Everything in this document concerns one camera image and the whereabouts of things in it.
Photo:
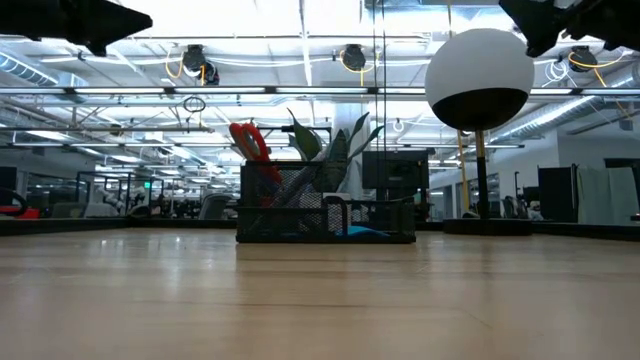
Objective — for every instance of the slim silver-purple pen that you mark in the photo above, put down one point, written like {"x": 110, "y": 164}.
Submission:
{"x": 285, "y": 196}

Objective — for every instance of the blue sticky note pad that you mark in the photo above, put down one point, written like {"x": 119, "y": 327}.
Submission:
{"x": 362, "y": 231}

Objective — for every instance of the grey and blue office chair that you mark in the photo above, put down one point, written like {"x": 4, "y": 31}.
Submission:
{"x": 212, "y": 207}

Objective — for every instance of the black mesh desk organizer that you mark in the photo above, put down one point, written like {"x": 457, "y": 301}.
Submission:
{"x": 280, "y": 230}

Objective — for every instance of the white globe table lamp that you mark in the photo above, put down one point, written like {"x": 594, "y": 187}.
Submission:
{"x": 480, "y": 65}

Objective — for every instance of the black cabinet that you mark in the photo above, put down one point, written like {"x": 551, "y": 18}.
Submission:
{"x": 556, "y": 195}

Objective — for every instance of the background robot workstation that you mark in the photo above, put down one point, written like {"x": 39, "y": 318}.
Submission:
{"x": 107, "y": 197}

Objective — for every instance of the white hanging cloth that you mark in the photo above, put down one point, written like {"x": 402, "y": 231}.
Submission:
{"x": 607, "y": 195}

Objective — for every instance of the green striped succulent plant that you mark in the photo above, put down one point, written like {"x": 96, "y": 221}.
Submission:
{"x": 345, "y": 150}

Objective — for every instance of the white plant pot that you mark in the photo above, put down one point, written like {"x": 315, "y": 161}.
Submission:
{"x": 315, "y": 215}

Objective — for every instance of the black aluminium table frame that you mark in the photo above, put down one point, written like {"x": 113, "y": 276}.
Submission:
{"x": 75, "y": 225}

